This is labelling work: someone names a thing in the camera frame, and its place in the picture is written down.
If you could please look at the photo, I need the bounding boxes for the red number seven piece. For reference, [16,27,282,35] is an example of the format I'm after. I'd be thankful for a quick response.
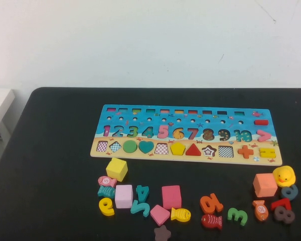
[270,198,292,212]

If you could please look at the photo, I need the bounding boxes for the orange fish with ten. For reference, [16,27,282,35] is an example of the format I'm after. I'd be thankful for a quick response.
[252,200,269,222]

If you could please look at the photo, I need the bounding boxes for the yellow pentagon piece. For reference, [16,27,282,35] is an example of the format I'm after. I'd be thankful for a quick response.
[170,142,186,156]

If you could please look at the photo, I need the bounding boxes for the light pink wooden cube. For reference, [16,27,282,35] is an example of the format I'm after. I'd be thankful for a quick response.
[114,184,134,209]

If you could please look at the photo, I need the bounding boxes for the red wooden fish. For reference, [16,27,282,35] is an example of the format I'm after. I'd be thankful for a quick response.
[201,213,223,230]

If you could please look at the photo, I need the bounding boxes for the yellow wooden cube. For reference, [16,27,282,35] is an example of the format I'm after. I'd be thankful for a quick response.
[105,157,128,182]

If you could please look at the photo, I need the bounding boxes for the yellow equals sign piece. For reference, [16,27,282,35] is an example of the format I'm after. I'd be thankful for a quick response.
[259,148,276,159]

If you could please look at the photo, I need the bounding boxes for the teal heart piece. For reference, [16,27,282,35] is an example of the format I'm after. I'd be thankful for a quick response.
[138,140,155,154]

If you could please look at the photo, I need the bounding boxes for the hot pink rectangular block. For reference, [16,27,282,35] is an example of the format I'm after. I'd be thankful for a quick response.
[162,185,182,210]

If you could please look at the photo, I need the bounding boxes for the yellow rubber duck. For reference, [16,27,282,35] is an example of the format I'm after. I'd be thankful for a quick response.
[272,165,296,188]

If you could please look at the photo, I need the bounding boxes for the teal number five piece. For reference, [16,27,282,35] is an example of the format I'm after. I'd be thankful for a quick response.
[130,199,151,218]

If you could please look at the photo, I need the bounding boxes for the teal striped wooden fish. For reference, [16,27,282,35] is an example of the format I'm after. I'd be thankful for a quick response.
[97,185,116,199]

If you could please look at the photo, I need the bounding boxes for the yellow number six piece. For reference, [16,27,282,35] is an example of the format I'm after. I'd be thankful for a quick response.
[98,197,115,217]

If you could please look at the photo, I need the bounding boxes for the teal number four piece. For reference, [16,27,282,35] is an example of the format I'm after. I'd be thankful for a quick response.
[135,185,150,203]

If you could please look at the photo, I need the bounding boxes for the grey-blue number nine piece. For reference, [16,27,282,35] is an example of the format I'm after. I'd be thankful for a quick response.
[281,184,299,201]

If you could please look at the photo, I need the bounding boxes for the orange number ten piece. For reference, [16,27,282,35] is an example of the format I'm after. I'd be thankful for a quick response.
[200,193,224,215]

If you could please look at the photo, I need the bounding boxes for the pink diamond piece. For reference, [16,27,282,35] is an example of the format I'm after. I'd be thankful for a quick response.
[149,204,171,226]

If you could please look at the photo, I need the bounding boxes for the green number three piece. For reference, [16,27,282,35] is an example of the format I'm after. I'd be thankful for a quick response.
[227,207,248,226]

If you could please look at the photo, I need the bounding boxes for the pink number five piece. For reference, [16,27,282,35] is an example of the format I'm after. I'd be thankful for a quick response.
[158,125,170,139]

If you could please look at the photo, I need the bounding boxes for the colourful wooden puzzle board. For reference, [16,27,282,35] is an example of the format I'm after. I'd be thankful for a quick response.
[90,104,283,166]

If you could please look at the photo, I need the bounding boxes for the green circle piece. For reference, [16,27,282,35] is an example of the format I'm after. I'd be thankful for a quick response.
[122,140,138,154]

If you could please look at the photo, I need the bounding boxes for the pink fish with five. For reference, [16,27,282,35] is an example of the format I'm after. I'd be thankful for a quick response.
[97,176,117,188]

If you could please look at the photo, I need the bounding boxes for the white cabinet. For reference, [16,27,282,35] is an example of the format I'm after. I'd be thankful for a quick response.
[0,88,16,176]

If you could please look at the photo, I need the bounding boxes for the pink greater-than sign piece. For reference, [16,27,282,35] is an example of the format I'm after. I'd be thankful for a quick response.
[256,129,272,142]

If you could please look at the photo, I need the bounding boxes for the yellow wooden fish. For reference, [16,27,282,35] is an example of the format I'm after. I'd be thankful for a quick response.
[170,207,192,222]

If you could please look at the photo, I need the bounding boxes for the brown number eight piece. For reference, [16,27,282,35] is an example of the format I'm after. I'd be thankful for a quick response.
[274,206,295,224]

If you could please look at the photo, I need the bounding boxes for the red triangle piece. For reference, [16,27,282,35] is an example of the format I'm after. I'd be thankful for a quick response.
[185,143,202,156]

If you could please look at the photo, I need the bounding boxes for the salmon orange wooden cube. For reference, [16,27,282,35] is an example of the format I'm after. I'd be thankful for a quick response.
[252,173,278,198]

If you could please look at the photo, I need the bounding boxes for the orange plus sign piece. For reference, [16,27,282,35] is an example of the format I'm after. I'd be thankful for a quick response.
[237,145,254,159]

